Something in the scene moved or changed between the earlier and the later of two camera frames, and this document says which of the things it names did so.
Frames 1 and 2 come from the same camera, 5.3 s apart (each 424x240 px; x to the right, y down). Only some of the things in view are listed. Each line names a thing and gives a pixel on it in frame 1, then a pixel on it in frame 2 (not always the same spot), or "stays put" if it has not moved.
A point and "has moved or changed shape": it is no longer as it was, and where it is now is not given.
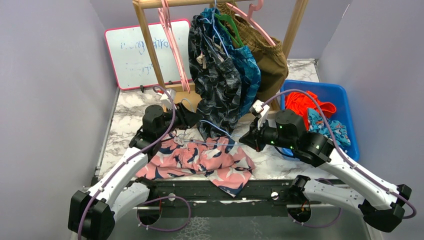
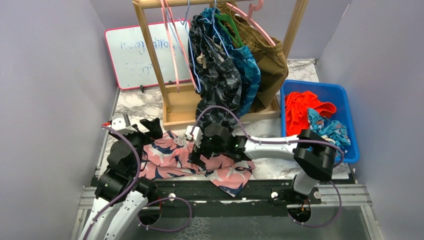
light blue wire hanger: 181,137 has moved or changed shape
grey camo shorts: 217,78 stays put
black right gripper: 253,138 → 194,157
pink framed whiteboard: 133,63 stays put
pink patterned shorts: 219,159 stays put
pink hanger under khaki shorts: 248,18 stays put
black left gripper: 188,119 → 155,131
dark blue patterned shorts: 250,73 stays put
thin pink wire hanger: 164,11 has moved or changed shape
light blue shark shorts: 317,124 stays put
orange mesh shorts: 300,102 stays put
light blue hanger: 212,22 stays put
